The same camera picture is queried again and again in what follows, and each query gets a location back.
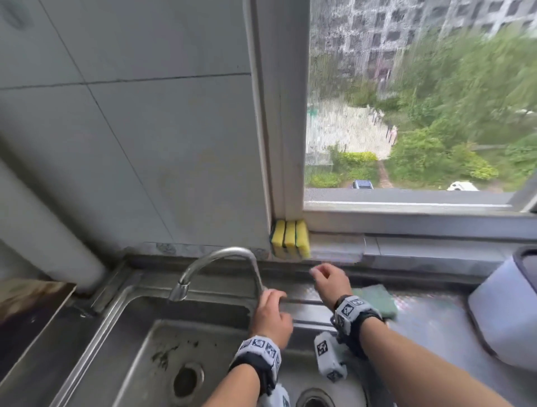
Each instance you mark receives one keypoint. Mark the white window frame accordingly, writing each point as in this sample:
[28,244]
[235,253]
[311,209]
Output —
[289,125]

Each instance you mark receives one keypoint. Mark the brown wooden board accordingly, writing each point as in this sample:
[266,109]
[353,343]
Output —
[25,310]

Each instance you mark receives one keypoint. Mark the person's left hand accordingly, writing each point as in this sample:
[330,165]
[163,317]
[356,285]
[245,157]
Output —
[268,320]

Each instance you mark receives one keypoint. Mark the person's left forearm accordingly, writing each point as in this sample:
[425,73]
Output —
[235,388]

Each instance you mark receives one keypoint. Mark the green scouring pad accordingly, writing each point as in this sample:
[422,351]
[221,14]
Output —
[379,300]

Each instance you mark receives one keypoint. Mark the yellow green sponge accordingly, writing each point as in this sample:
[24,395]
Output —
[290,240]
[303,240]
[277,240]

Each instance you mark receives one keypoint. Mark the person's right fingers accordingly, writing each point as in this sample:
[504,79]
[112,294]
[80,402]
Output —
[321,272]

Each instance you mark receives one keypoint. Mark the person's right forearm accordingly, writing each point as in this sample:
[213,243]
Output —
[419,369]

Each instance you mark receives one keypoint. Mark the person's right hand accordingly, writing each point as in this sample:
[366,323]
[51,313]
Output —
[333,285]

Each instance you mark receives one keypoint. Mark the round sink drain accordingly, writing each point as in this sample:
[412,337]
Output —
[187,380]
[314,400]

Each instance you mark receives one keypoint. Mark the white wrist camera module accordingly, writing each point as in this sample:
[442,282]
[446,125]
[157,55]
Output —
[329,356]
[277,398]

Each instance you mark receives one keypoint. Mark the white parked car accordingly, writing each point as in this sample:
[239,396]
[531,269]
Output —
[461,186]

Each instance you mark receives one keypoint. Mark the chrome curved faucet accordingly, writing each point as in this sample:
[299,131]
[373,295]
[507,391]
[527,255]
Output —
[218,255]

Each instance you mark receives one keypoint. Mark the person's left thumb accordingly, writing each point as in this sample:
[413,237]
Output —
[286,329]

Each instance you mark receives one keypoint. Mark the grey apartment building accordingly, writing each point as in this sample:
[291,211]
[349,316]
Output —
[377,33]

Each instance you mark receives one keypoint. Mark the white vertical pipe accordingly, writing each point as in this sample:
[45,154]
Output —
[46,226]

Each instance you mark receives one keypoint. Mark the stainless steel sink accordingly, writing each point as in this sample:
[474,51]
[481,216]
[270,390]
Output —
[138,335]

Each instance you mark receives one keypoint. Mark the blue parked car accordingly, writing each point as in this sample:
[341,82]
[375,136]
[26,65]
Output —
[362,184]

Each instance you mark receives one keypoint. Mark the white container with dark rim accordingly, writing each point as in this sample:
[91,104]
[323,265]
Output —
[507,310]

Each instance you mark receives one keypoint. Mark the black wristband with marker tiles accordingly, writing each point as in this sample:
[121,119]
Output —
[354,316]
[256,354]

